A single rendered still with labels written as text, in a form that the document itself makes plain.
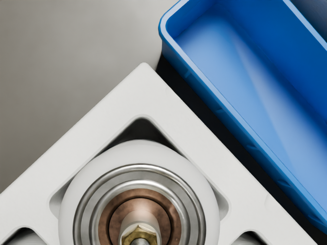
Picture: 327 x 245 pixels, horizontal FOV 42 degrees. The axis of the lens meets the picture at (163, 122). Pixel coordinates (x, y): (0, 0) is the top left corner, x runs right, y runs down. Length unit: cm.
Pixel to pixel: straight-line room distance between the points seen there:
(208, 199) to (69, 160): 12
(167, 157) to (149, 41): 28
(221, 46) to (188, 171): 28
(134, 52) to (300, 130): 22
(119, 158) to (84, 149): 8
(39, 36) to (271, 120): 29
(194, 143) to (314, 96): 22
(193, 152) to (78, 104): 22
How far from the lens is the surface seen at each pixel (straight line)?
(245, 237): 40
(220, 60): 51
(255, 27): 49
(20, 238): 39
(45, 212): 33
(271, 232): 34
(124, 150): 25
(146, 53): 50
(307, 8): 47
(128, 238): 21
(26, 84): 52
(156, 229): 22
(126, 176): 24
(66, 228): 26
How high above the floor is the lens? 50
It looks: 87 degrees down
